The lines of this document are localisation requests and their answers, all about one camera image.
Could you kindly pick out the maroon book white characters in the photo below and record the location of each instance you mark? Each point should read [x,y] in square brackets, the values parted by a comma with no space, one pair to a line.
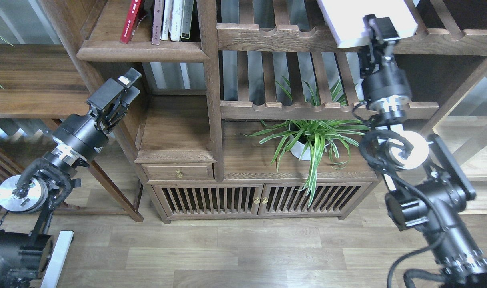
[157,15]

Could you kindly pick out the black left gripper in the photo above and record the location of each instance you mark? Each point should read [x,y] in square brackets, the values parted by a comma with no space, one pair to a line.
[81,138]

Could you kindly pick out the dark slatted wooden rack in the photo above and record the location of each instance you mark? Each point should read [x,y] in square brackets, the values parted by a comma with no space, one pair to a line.
[3,168]

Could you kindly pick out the dark wooden bookshelf cabinet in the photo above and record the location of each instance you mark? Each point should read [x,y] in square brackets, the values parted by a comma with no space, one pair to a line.
[269,60]

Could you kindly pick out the light wooden shelf frame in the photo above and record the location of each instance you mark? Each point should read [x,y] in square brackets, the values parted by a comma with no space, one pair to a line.
[464,131]

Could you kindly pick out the white paperback book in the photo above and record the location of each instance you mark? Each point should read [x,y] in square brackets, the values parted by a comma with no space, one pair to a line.
[345,19]

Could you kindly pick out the white upright book left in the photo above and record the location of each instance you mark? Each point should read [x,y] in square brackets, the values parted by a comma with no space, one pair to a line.
[166,20]

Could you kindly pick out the spider plant green leaves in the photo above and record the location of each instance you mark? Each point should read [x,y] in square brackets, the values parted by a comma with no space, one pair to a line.
[319,137]

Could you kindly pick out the white upright book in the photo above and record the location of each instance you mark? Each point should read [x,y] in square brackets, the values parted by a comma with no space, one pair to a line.
[166,20]
[176,20]

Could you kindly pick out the white plant pot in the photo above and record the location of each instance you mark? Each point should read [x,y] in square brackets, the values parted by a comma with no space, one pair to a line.
[299,152]

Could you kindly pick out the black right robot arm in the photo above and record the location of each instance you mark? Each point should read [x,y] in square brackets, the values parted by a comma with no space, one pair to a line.
[427,188]

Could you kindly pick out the red hardcover book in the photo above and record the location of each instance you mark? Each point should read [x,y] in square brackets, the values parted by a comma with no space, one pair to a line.
[135,14]

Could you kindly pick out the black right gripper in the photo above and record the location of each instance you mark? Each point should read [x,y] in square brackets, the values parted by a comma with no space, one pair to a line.
[385,86]

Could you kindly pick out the white upright book middle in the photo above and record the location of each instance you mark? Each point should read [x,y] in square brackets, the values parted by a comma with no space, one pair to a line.
[176,20]

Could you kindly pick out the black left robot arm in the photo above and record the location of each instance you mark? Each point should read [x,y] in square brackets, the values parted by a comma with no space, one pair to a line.
[24,256]

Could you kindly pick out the dark spine upright book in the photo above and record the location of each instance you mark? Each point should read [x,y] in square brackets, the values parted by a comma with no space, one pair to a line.
[188,9]

